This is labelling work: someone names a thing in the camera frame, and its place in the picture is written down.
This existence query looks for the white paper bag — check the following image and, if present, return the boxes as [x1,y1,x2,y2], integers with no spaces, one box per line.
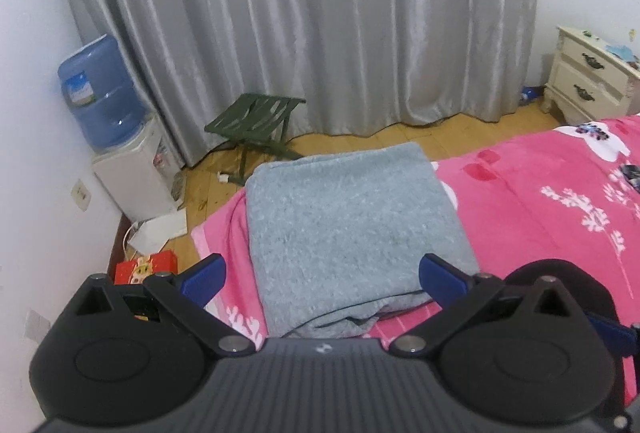
[127,210,189,255]

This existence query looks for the pink floral bed sheet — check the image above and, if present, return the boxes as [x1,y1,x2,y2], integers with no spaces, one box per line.
[190,113,640,414]

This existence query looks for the white water dispenser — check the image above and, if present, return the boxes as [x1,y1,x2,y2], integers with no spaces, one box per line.
[91,115,188,222]

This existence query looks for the red box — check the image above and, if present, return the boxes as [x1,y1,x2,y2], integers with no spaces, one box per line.
[115,249,180,287]

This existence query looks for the black white plaid shirt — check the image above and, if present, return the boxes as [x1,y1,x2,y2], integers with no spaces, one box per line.
[620,163,640,194]

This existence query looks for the blue water bottle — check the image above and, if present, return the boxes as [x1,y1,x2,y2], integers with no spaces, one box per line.
[57,34,147,150]

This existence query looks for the cream nightstand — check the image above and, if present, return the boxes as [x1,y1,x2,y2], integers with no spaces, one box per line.
[542,25,640,124]

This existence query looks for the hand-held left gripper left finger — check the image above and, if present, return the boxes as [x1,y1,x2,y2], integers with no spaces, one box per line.
[66,253,258,360]

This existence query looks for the grey satin curtain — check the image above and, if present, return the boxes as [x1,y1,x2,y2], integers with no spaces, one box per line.
[47,0,539,170]

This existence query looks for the grey hoodie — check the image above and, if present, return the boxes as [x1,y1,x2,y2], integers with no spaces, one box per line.
[245,142,477,340]

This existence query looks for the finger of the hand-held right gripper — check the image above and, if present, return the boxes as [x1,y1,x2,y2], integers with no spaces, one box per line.
[587,314,640,357]

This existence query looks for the green potted plant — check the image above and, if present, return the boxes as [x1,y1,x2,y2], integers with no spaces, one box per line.
[204,94,308,180]

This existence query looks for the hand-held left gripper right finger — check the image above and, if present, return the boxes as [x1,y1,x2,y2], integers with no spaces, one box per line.
[387,254,577,360]

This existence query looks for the wall outlet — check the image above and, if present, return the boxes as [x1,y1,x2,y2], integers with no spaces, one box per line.
[72,180,91,212]

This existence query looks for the blue paper sheet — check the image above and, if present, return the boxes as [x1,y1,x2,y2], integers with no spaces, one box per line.
[605,44,639,62]

